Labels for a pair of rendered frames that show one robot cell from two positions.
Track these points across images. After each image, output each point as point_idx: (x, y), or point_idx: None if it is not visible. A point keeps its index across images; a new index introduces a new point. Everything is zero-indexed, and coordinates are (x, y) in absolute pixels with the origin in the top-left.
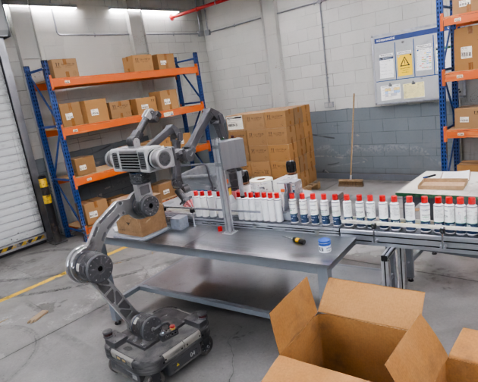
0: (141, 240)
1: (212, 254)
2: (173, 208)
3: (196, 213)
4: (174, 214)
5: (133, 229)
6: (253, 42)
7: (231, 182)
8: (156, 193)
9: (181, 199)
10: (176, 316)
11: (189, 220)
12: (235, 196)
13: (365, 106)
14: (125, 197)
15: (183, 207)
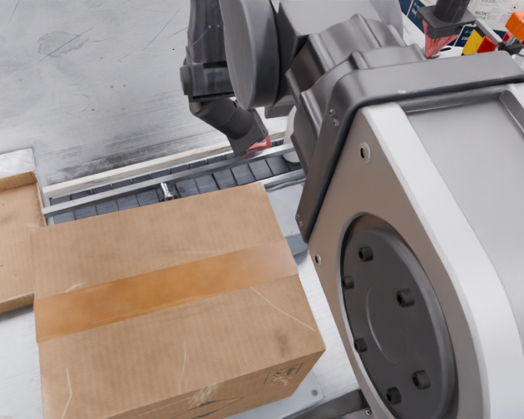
0: (301, 409)
1: None
2: (194, 177)
3: (294, 154)
4: (170, 191)
5: (242, 406)
6: None
7: (466, 3)
8: (249, 195)
9: (239, 134)
10: (317, 409)
11: (269, 189)
12: (439, 49)
13: None
14: (109, 337)
15: (254, 157)
